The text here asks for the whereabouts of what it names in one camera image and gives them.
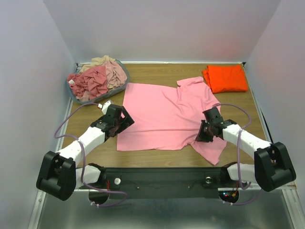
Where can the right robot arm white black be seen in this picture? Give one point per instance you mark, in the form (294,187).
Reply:
(272,166)

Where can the dark pink crumpled shirt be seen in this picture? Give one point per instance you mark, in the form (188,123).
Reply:
(88,85)

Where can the pale pink crumpled shirt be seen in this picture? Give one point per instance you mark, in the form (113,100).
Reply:
(116,76)

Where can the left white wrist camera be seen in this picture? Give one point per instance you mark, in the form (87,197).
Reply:
(104,107)

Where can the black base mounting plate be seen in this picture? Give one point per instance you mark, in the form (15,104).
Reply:
(171,182)

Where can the light pink t shirt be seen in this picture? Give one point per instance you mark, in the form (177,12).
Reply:
(168,118)

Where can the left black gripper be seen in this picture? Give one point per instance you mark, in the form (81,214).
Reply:
(127,122)

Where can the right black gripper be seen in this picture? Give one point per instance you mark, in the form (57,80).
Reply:
(202,131)

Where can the folded orange t shirt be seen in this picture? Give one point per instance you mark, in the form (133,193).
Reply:
(222,79)

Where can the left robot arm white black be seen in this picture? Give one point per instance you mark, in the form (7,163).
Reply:
(59,176)

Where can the beige crumpled shirt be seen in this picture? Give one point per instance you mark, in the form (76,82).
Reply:
(97,63)

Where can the grey laundry basket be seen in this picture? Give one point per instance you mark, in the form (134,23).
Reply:
(102,97)

